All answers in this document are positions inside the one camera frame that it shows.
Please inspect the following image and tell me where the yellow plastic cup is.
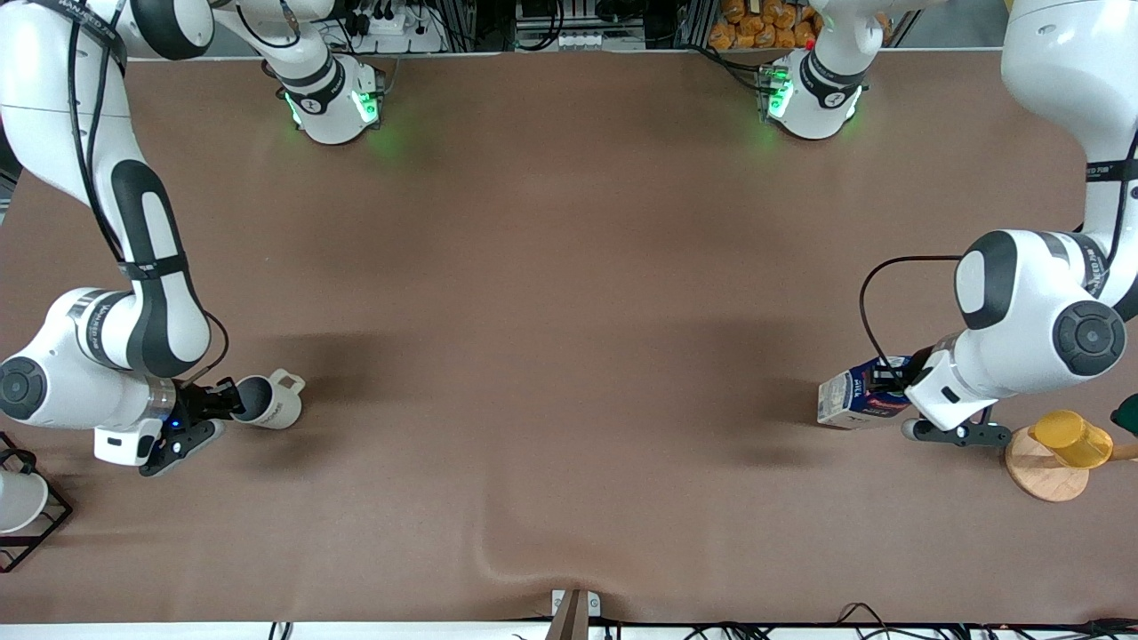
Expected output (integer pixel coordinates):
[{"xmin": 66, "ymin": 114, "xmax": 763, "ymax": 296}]
[{"xmin": 1029, "ymin": 410, "xmax": 1115, "ymax": 470}]

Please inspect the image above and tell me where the blue white milk carton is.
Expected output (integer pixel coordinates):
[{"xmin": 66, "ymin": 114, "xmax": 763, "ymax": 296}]
[{"xmin": 816, "ymin": 356, "xmax": 917, "ymax": 431}]

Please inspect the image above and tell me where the brown table cloth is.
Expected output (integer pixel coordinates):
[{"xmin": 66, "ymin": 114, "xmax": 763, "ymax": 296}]
[{"xmin": 0, "ymin": 49, "xmax": 1138, "ymax": 625}]

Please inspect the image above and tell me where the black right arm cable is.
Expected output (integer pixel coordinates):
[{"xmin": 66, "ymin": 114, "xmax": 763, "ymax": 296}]
[{"xmin": 27, "ymin": 0, "xmax": 231, "ymax": 385}]

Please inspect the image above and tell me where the black cable bundle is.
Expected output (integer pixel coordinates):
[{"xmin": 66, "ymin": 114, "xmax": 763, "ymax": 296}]
[{"xmin": 685, "ymin": 602, "xmax": 1138, "ymax": 640}]

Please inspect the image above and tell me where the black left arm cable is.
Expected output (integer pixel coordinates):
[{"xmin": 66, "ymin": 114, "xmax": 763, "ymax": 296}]
[{"xmin": 859, "ymin": 255, "xmax": 963, "ymax": 379}]

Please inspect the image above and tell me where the beige mug with grey inside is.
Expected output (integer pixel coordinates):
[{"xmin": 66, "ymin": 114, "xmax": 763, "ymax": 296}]
[{"xmin": 233, "ymin": 369, "xmax": 307, "ymax": 431}]

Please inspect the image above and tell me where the black wire rack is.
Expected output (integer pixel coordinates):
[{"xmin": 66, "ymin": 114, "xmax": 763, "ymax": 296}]
[{"xmin": 0, "ymin": 431, "xmax": 75, "ymax": 574}]

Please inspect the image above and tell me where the round wooden cup stand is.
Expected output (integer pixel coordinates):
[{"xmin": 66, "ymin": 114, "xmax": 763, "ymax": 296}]
[{"xmin": 1005, "ymin": 426, "xmax": 1138, "ymax": 504}]

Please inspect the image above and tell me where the bag of orange buns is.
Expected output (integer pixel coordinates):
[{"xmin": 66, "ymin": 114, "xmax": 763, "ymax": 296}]
[{"xmin": 709, "ymin": 0, "xmax": 892, "ymax": 51}]

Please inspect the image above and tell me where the white cup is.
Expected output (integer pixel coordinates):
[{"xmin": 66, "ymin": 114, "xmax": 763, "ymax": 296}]
[{"xmin": 0, "ymin": 468, "xmax": 50, "ymax": 535}]

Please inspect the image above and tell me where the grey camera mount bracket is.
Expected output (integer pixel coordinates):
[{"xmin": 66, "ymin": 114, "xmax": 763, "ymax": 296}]
[{"xmin": 544, "ymin": 588, "xmax": 602, "ymax": 640}]

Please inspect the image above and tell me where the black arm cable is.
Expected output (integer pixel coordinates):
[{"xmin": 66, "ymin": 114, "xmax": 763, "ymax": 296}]
[
  {"xmin": 859, "ymin": 255, "xmax": 963, "ymax": 379},
  {"xmin": 27, "ymin": 0, "xmax": 231, "ymax": 385}
]

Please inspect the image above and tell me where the white power strip with plugs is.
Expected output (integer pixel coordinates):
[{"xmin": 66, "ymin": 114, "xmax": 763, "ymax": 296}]
[{"xmin": 345, "ymin": 0, "xmax": 447, "ymax": 54}]

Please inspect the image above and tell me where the white socket strip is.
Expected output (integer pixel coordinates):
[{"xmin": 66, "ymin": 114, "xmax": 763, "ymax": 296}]
[{"xmin": 516, "ymin": 27, "xmax": 647, "ymax": 52}]

